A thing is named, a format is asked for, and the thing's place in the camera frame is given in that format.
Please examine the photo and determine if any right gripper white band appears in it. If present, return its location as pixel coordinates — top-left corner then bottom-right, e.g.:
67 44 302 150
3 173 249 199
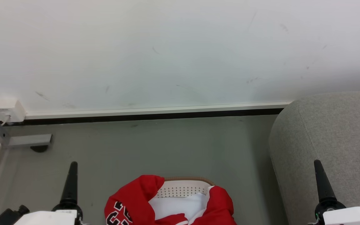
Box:
313 159 360 225

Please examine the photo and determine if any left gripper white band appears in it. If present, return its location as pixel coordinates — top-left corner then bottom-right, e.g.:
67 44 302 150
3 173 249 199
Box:
14 161 83 225

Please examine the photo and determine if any red white sports jersey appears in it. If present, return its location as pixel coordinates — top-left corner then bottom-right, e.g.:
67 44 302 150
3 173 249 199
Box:
104 175 237 225

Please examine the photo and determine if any grey fabric sofa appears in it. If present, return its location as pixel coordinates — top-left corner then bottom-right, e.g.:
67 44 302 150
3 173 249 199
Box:
268 90 360 225

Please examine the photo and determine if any white cloth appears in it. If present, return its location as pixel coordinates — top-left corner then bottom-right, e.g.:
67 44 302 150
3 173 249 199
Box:
149 193 208 222

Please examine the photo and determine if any white black baseboard strip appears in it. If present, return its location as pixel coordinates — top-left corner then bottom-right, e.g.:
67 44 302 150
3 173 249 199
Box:
0 101 293 126

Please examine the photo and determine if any white perforated laundry basket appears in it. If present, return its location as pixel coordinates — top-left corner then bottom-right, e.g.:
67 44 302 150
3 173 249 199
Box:
154 177 215 199

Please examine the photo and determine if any white wall outlet box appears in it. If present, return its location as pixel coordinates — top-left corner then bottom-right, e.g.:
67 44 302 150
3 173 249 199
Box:
0 99 27 123

